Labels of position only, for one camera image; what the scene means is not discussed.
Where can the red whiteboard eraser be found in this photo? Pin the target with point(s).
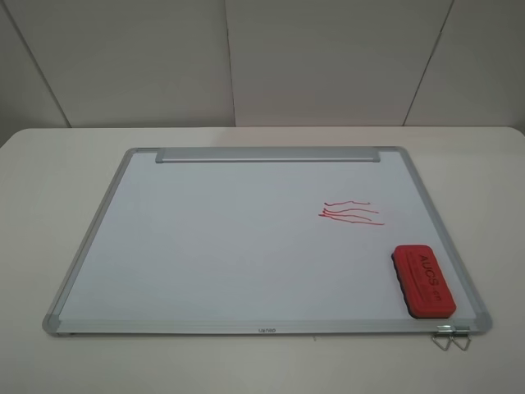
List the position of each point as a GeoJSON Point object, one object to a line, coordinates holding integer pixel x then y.
{"type": "Point", "coordinates": [425, 290]}

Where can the silver binder clip left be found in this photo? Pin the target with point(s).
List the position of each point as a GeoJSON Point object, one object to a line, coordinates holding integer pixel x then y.
{"type": "Point", "coordinates": [442, 337]}

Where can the silver binder clip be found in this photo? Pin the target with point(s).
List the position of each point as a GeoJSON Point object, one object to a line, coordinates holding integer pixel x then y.
{"type": "Point", "coordinates": [442, 337]}
{"type": "Point", "coordinates": [460, 336]}

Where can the silver binder clip right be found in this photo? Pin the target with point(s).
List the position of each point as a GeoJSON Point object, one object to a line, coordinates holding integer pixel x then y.
{"type": "Point", "coordinates": [460, 336]}

